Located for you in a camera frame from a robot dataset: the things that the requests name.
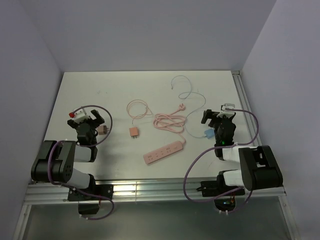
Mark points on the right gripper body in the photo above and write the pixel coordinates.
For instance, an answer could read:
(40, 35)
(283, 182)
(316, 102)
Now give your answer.
(216, 127)

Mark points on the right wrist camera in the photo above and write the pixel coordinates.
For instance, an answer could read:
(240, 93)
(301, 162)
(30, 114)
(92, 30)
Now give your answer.
(228, 108)

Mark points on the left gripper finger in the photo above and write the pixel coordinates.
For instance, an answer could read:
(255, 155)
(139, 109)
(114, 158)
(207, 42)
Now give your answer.
(72, 123)
(98, 119)

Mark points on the blue charger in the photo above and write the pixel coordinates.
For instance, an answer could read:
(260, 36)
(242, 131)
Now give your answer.
(209, 133)

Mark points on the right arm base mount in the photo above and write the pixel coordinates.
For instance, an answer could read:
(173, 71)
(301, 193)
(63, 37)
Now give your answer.
(214, 188)

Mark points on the brown pink plug adapter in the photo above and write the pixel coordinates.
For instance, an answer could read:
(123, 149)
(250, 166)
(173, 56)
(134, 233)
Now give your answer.
(102, 130)

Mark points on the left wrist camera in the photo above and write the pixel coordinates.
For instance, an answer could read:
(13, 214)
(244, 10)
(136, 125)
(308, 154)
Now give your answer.
(79, 116)

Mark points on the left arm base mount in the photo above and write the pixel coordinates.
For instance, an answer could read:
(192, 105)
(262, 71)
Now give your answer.
(90, 199)

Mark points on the pink power strip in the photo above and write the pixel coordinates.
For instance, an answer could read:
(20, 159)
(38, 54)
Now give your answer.
(163, 152)

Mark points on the front aluminium rail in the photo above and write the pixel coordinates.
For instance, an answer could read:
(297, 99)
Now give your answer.
(148, 190)

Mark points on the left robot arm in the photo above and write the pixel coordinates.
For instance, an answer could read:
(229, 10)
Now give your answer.
(55, 160)

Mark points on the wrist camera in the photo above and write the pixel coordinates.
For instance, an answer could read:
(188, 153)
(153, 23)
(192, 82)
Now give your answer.
(228, 108)
(79, 116)

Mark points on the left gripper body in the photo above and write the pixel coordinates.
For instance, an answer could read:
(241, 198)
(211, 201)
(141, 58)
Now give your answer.
(93, 126)

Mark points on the aluminium rail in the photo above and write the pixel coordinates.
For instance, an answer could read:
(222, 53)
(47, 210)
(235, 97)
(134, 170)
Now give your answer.
(148, 190)
(249, 120)

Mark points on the right side aluminium rail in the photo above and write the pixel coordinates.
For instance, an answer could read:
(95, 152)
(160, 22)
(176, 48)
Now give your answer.
(249, 120)

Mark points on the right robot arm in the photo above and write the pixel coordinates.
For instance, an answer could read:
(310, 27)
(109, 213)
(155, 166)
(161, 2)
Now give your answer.
(258, 166)

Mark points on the orange pink charger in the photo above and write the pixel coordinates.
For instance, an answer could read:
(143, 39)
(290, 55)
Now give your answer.
(134, 132)

